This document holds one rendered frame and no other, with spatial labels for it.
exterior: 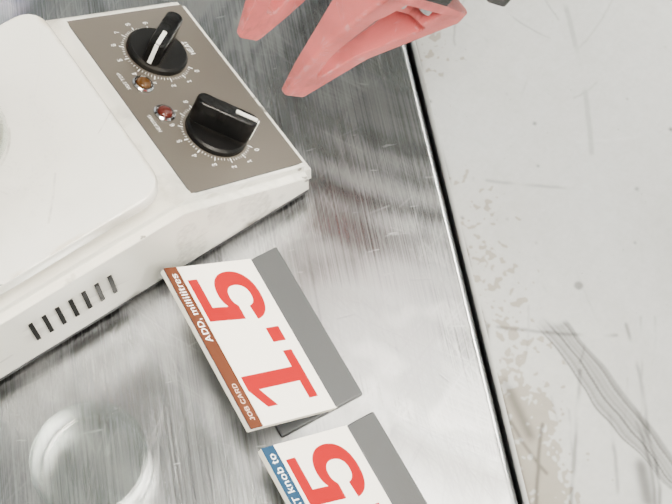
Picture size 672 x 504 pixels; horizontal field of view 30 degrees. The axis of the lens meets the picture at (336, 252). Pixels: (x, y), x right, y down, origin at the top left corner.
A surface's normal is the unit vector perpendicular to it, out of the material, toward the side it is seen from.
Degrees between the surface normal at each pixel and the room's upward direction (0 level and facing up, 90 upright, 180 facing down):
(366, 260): 0
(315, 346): 0
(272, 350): 40
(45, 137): 0
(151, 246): 90
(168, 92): 30
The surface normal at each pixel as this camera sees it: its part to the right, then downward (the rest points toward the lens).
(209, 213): 0.57, 0.75
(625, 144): 0.00, -0.40
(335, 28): -0.73, 0.27
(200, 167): 0.41, -0.61
